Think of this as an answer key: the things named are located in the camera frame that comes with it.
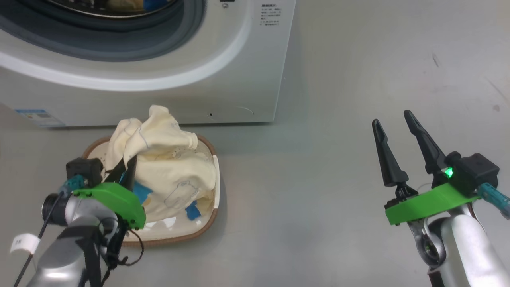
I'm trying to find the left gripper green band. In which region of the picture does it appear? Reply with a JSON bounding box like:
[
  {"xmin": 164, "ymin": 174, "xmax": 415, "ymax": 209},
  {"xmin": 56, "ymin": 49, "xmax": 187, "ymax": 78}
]
[{"xmin": 73, "ymin": 155, "xmax": 147, "ymax": 230}]

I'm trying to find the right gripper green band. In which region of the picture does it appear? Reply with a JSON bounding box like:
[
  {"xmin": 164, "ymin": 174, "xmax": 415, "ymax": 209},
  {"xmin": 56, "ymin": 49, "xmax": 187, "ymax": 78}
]
[{"xmin": 372, "ymin": 110, "xmax": 481, "ymax": 226}]

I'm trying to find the cream laundry basket brown rim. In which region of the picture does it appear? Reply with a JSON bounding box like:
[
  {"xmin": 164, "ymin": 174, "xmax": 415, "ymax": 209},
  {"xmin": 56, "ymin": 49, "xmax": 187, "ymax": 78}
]
[{"xmin": 82, "ymin": 134, "xmax": 220, "ymax": 247}]

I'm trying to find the white washing machine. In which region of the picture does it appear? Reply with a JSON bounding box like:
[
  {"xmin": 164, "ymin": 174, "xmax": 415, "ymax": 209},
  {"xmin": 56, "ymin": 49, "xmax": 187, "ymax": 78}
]
[{"xmin": 0, "ymin": 0, "xmax": 297, "ymax": 128}]

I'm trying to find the blue energy label sticker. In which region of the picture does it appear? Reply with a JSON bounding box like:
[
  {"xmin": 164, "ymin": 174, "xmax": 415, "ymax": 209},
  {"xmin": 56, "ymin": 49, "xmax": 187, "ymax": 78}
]
[{"xmin": 15, "ymin": 109, "xmax": 66, "ymax": 127}]

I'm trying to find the black cable with teal connector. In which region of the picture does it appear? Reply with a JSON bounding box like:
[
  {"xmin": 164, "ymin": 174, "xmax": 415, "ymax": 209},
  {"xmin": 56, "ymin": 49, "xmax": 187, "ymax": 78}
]
[
  {"xmin": 477, "ymin": 183, "xmax": 510, "ymax": 220},
  {"xmin": 14, "ymin": 175, "xmax": 89, "ymax": 287}
]

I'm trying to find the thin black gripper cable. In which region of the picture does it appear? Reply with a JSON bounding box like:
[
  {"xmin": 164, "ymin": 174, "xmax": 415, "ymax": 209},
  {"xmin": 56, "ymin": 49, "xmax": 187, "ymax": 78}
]
[{"xmin": 104, "ymin": 223, "xmax": 145, "ymax": 276}]

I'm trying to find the white cable tag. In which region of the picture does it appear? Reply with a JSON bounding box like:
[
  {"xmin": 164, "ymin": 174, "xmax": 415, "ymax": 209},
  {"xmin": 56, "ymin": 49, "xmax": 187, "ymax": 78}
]
[{"xmin": 10, "ymin": 234, "xmax": 40, "ymax": 254}]

